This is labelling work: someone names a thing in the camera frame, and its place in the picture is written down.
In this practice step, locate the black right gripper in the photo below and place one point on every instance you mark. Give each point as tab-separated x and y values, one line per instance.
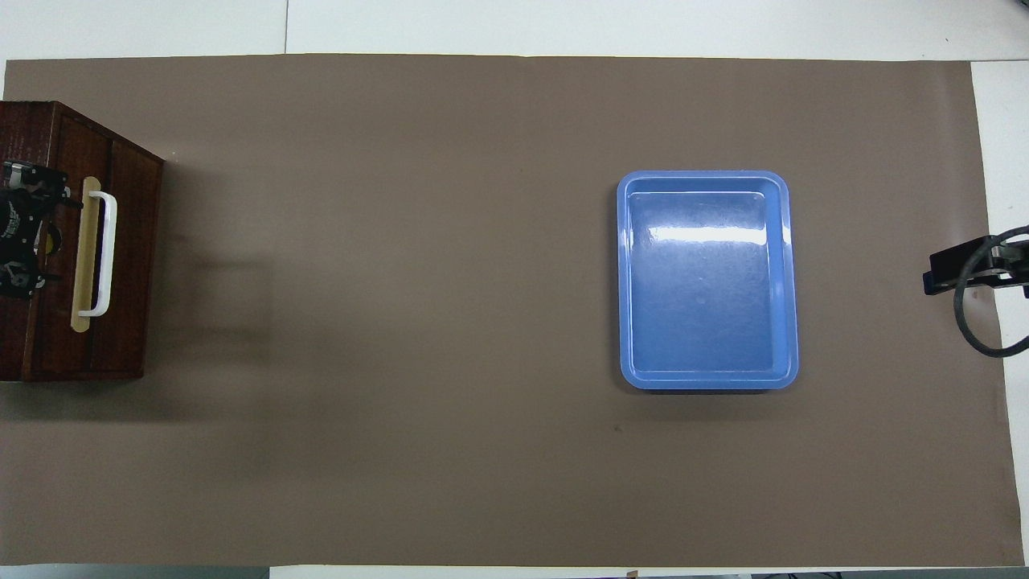
1011	261

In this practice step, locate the blue plastic tray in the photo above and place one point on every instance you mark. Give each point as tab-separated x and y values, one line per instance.
707	305

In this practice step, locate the dark wooden drawer cabinet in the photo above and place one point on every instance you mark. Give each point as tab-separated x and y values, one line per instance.
137	281

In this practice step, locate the brown paper table mat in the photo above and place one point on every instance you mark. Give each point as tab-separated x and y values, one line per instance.
402	322

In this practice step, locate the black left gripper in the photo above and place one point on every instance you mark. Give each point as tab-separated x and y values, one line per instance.
20	229

